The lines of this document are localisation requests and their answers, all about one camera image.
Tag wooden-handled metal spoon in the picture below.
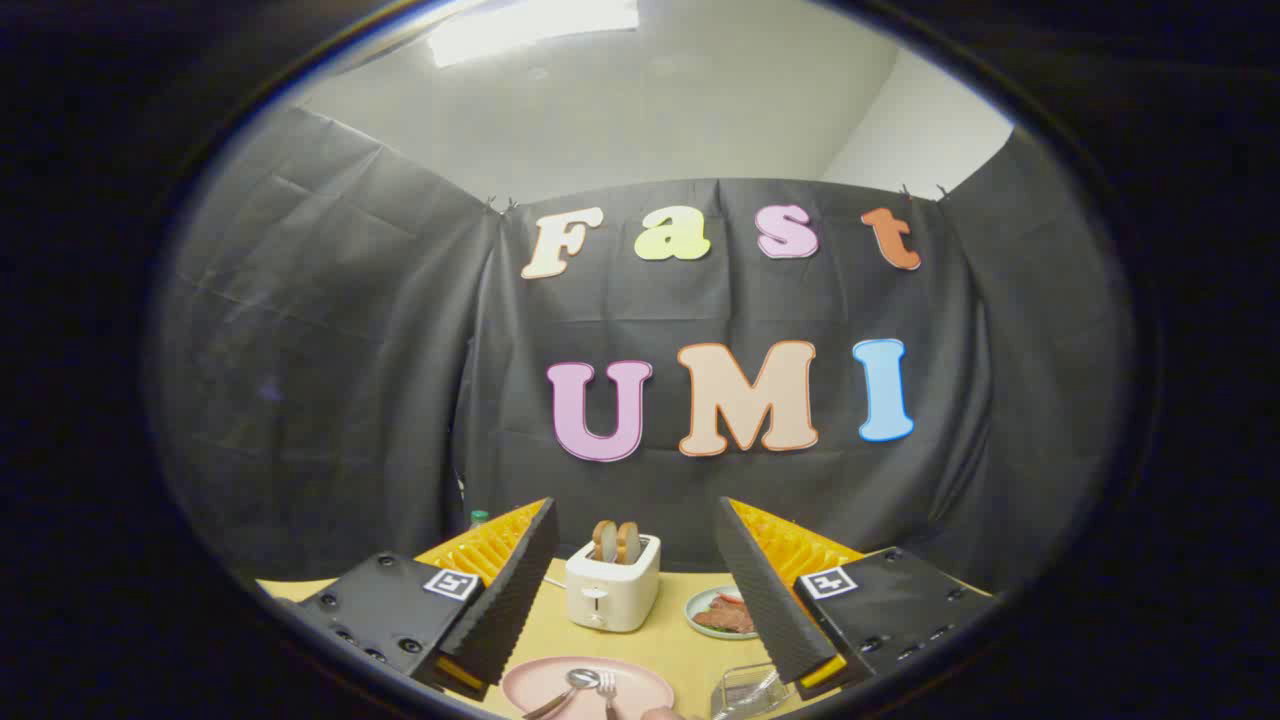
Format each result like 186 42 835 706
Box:
522 668 601 720

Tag ceiling light panel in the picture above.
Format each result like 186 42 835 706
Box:
428 0 641 69

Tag light green plate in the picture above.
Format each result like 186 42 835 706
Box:
684 586 761 641

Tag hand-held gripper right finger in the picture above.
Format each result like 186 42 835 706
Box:
714 496 1001 701

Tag metal wire cutlery basket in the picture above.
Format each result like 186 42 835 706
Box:
710 662 801 720

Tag pink plate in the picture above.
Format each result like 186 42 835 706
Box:
501 656 676 720

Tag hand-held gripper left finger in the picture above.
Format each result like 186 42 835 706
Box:
275 497 561 701

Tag white toaster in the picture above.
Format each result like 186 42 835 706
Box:
565 533 662 633

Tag brown steak slices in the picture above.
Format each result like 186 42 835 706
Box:
693 600 756 635

